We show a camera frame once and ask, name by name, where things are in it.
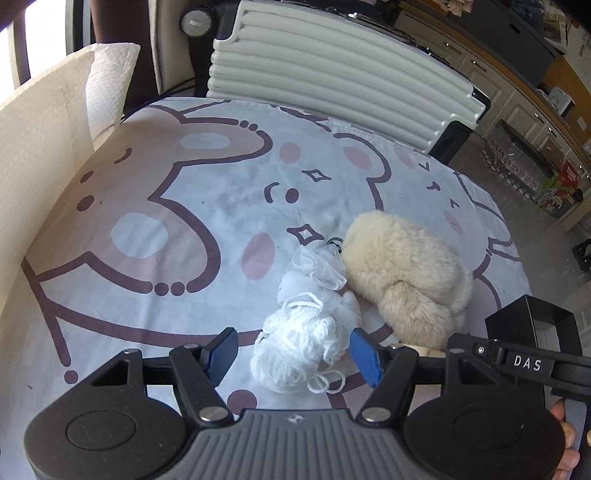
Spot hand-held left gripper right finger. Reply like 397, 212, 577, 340
349, 327, 509, 428

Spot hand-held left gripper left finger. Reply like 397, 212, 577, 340
88, 327, 239, 428

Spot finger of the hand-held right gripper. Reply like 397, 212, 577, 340
447, 333, 509, 370

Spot black cardboard box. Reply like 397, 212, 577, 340
485, 295, 581, 358

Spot white yarn ball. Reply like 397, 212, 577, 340
250, 292, 347, 395

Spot beige plush toy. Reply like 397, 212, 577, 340
325, 211, 475, 352

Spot white mesh bath pouf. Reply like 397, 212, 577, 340
277, 244, 363, 333

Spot person's right hand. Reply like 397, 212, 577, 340
550, 401, 581, 480

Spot black stool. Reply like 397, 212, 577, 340
573, 240, 591, 274

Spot bear-printed bed sheet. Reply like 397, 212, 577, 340
18, 96, 534, 416

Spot green and red carton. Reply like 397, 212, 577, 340
533, 161, 585, 215

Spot pack of water bottles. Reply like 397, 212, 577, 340
482, 120, 555, 195

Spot cream kitchen cabinets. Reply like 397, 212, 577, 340
397, 0, 591, 232

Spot white countertop appliance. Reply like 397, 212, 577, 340
547, 87, 575, 116

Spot cream sofa cushion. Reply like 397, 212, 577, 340
0, 43, 141, 296

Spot white ribbed suitcase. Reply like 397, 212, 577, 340
180, 0, 492, 164

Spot beige upholstered chair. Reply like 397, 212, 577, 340
148, 0, 213, 99

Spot dark flat screen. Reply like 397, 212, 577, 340
462, 0, 566, 88

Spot brown curtain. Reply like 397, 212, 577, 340
90, 0, 158, 107

